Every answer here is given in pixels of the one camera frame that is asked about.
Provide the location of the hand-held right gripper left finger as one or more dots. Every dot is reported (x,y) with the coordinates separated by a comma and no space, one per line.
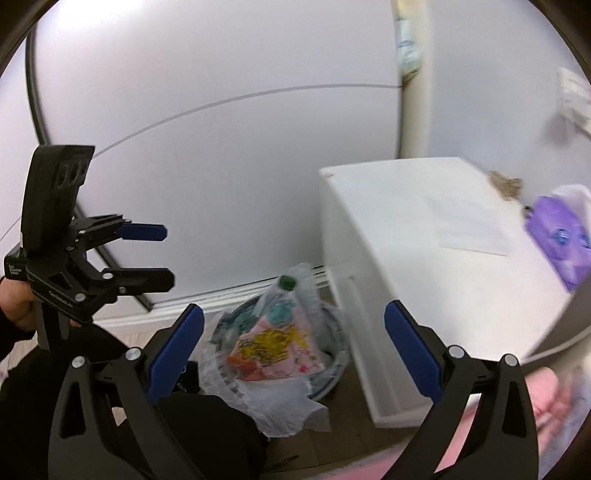
(178,350)

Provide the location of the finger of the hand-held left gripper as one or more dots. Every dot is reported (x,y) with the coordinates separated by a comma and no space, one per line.
(147,279)
(143,232)

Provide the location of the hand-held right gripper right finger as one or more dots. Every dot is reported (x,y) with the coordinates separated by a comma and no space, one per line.
(411,350)

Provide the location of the grey trash bin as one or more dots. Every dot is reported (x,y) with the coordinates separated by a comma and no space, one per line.
(334,364)

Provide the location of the pink snack packet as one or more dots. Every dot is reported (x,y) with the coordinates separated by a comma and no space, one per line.
(277,350)

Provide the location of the clear plastic bin liner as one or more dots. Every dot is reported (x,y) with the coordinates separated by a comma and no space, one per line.
(277,406)

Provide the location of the clear bottle with green cap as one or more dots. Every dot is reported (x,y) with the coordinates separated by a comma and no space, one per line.
(287,282)

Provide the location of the person's left hand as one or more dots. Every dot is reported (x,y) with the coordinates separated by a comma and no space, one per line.
(16,302)

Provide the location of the white cabinet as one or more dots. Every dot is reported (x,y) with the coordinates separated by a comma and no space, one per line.
(392,277)

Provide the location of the white paper sheet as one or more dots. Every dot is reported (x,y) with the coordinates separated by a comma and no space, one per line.
(466,224)

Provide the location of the pink blanket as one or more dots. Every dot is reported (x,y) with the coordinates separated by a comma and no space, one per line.
(549,401)

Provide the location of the purple tissue pack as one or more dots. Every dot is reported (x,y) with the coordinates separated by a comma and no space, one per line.
(554,235)

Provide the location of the brown crumpled item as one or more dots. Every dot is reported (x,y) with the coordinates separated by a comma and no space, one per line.
(507,184)

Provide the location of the white pipe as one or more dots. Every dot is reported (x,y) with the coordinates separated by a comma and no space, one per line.
(418,115)

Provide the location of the label on pipe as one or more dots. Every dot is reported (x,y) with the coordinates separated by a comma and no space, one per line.
(408,46)

